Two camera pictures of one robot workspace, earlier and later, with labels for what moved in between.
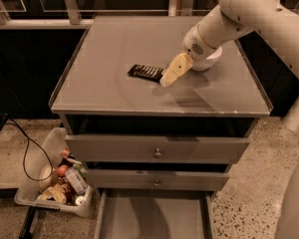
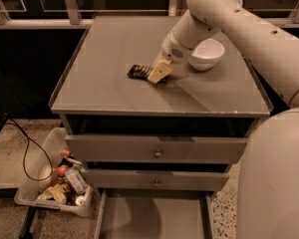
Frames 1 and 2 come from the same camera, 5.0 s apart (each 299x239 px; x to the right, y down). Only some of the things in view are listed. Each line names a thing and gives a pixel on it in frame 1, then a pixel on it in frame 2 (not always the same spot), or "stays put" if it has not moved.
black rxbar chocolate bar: (150, 73) stays put
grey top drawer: (120, 149) stays put
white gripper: (196, 48) to (170, 51)
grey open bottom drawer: (153, 214) stays put
